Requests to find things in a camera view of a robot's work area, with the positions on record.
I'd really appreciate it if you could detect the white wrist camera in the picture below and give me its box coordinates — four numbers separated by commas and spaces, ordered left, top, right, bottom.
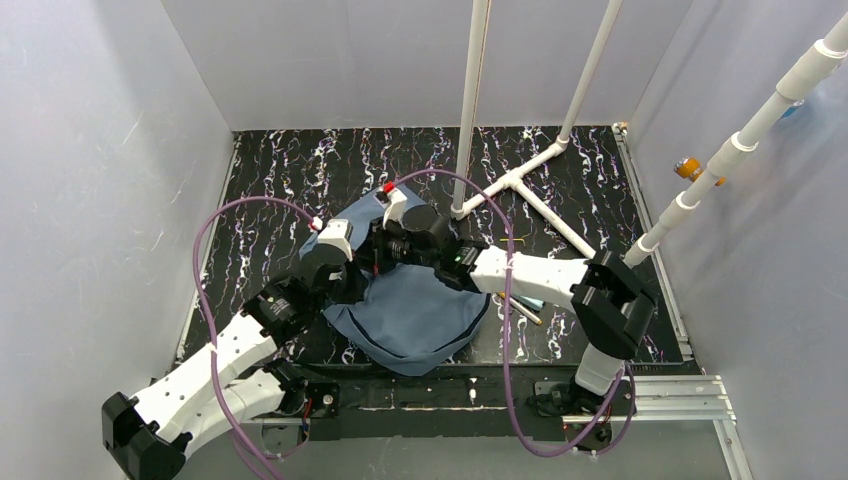
375, 182, 408, 228
312, 219, 354, 261

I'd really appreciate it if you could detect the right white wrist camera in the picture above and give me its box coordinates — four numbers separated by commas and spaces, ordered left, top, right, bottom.
375, 182, 408, 228

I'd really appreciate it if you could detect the purple cable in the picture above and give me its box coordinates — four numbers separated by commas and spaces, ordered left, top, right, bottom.
390, 168, 637, 460
192, 195, 326, 480

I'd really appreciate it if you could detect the aluminium rail base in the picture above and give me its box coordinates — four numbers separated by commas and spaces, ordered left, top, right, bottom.
236, 361, 751, 479

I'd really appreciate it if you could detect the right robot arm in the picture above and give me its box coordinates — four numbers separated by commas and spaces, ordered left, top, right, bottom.
355, 205, 657, 395

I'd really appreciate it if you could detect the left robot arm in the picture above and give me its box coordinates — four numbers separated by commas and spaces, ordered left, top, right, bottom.
101, 244, 367, 479

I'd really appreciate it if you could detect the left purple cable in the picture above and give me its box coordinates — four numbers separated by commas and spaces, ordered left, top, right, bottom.
192, 195, 326, 480

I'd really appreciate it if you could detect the blue student backpack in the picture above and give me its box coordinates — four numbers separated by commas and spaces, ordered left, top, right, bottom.
298, 185, 493, 378

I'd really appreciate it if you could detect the white pvc pipe frame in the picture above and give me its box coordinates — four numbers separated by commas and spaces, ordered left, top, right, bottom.
450, 0, 848, 270

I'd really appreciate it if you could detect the small brown stick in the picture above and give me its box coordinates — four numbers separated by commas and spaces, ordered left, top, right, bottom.
499, 237, 526, 245

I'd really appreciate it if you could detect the blue white eraser case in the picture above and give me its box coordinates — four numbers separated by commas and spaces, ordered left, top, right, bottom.
517, 296, 545, 312

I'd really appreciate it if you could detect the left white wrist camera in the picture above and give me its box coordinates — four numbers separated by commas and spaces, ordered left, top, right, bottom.
312, 219, 354, 261

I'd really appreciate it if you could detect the orange knob on wall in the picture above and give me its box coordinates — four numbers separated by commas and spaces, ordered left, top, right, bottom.
674, 157, 703, 182

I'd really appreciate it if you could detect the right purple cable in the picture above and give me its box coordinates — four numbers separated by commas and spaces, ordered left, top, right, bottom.
390, 168, 637, 460

